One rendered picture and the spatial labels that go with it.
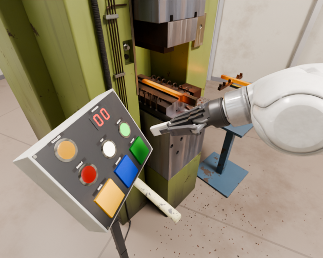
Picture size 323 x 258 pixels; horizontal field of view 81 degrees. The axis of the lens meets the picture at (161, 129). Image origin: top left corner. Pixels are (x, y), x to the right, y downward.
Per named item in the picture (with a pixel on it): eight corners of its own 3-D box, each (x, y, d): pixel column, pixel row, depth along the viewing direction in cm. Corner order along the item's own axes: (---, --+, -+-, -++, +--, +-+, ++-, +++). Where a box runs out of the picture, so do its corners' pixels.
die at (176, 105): (188, 104, 111) (190, 91, 106) (166, 118, 100) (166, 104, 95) (141, 84, 134) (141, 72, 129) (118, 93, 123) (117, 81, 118)
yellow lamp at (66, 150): (81, 154, 47) (76, 141, 44) (62, 165, 44) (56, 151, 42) (75, 148, 49) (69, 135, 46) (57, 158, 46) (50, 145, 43)
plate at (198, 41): (202, 44, 116) (206, 12, 106) (194, 47, 111) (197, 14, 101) (200, 44, 117) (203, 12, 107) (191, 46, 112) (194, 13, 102)
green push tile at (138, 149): (149, 150, 71) (139, 135, 68) (142, 165, 66) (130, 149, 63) (146, 151, 72) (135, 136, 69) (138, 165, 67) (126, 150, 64)
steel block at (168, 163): (201, 151, 143) (210, 99, 116) (168, 180, 122) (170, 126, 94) (150, 122, 174) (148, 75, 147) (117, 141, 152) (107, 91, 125)
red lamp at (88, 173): (101, 177, 50) (98, 167, 48) (85, 188, 48) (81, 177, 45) (95, 171, 52) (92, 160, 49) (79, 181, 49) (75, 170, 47)
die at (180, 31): (195, 40, 90) (198, 17, 84) (167, 48, 78) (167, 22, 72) (138, 28, 113) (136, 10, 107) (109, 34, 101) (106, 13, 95)
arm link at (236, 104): (255, 110, 50) (233, 115, 53) (245, 79, 46) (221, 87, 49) (258, 130, 43) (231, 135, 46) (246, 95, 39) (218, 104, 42)
